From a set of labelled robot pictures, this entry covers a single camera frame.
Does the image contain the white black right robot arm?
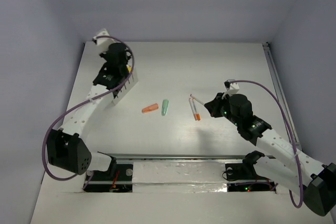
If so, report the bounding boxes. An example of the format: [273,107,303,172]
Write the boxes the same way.
[204,93,335,216]

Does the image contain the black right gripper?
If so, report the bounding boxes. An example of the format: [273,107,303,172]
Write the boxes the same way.
[205,92,241,126]

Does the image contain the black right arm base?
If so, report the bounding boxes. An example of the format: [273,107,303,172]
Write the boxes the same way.
[222,151,278,193]

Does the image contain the orange capped white marker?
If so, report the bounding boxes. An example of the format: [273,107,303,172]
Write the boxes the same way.
[192,99,201,121]

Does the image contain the peach capped white marker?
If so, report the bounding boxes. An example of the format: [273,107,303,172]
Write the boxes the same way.
[189,98,198,121]

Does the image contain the white slotted organizer box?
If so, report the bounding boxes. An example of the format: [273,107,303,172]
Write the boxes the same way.
[102,69,138,106]

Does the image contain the green translucent correction tape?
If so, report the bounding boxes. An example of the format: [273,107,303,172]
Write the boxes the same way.
[161,99,169,116]

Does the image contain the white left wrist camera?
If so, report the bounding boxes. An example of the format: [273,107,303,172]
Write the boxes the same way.
[92,28,113,52]

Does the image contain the aluminium rail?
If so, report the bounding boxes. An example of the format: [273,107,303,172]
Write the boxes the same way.
[107,153,247,161]
[263,42,302,150]

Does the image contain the orange translucent correction tape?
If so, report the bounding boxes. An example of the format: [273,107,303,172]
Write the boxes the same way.
[142,103,159,113]

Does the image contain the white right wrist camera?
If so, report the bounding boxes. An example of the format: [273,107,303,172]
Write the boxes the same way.
[224,79,239,96]

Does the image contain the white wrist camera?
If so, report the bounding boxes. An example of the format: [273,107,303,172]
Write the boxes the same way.
[92,28,113,52]
[224,79,239,96]

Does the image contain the aluminium rail front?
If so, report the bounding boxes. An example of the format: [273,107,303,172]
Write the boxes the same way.
[107,153,247,161]

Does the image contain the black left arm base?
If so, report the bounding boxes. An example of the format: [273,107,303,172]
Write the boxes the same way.
[82,161,133,193]

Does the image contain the pink capped white marker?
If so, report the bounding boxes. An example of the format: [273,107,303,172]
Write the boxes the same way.
[190,94,205,106]

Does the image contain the aluminium rail right side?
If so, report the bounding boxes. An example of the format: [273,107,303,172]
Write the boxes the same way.
[263,42,302,150]

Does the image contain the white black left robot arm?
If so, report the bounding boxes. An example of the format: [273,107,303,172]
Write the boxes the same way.
[46,42,138,179]

